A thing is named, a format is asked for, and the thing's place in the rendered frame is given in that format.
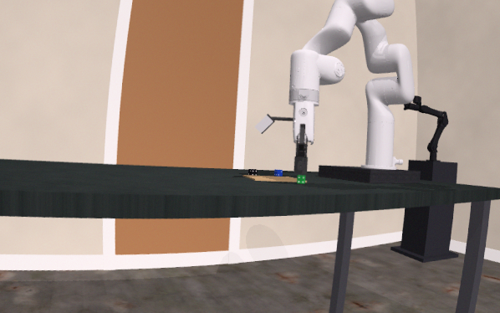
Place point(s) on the tan flat mat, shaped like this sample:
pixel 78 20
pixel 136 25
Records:
pixel 271 178

